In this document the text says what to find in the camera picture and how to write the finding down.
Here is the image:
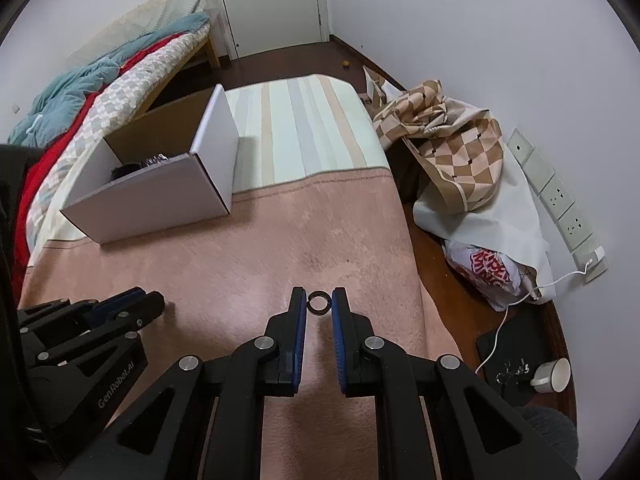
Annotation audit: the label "white cardboard box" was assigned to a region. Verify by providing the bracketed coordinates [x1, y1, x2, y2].
[60, 84, 240, 246]

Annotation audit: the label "teal quilt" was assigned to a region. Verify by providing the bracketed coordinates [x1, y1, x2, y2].
[7, 12, 211, 146]

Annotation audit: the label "white charger cable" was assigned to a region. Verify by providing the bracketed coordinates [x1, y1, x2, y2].
[475, 257, 596, 376]

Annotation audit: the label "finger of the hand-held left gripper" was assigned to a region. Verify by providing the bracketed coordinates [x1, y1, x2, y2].
[30, 291, 166, 366]
[16, 287, 146, 333]

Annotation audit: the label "brown checkered cloth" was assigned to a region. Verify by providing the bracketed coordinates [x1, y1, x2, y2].
[372, 79, 503, 211]

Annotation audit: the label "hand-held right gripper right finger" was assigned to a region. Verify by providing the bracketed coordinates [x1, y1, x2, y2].
[331, 286, 581, 480]

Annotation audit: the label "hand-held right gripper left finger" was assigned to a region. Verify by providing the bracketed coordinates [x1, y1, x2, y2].
[60, 286, 308, 480]

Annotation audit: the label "black smart band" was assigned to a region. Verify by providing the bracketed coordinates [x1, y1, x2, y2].
[110, 162, 146, 181]

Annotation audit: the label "white door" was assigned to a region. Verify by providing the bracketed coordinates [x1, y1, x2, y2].
[207, 0, 331, 61]

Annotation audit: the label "wooden bed frame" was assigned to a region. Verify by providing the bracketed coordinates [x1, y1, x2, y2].
[145, 35, 221, 111]

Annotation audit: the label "white cup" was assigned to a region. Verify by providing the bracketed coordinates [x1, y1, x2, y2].
[530, 358, 572, 394]

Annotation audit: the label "dark grey fleece pants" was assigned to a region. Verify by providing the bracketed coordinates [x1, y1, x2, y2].
[520, 405, 581, 480]

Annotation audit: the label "red printed plastic bag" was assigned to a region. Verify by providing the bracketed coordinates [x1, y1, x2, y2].
[445, 240, 538, 311]

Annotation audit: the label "metal keys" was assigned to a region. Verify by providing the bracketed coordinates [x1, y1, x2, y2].
[495, 359, 531, 383]

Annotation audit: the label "red blanket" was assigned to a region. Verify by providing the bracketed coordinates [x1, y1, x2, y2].
[14, 32, 173, 253]

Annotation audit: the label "checkered paper bag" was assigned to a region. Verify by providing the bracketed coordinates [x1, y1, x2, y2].
[362, 65, 401, 106]

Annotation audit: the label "white wall socket row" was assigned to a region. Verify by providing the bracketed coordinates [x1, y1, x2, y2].
[506, 128, 608, 283]

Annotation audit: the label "pale quilted mat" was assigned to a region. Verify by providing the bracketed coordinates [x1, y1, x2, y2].
[65, 0, 208, 68]

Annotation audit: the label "checkered bed sheet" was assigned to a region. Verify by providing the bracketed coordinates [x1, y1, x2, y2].
[27, 35, 208, 256]

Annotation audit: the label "pink and striped tablecloth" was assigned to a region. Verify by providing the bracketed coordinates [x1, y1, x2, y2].
[17, 74, 453, 480]

